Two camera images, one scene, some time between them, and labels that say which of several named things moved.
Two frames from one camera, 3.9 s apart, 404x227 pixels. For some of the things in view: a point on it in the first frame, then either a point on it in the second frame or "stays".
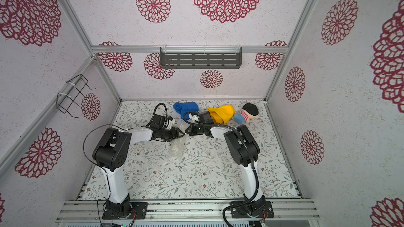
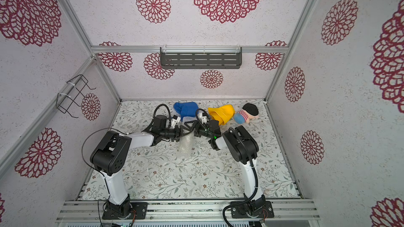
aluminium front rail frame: x=190 y=210 stays
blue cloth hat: x=183 y=107 stays
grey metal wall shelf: x=201 y=57 stays
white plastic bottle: x=177 y=150 -> x=185 y=144
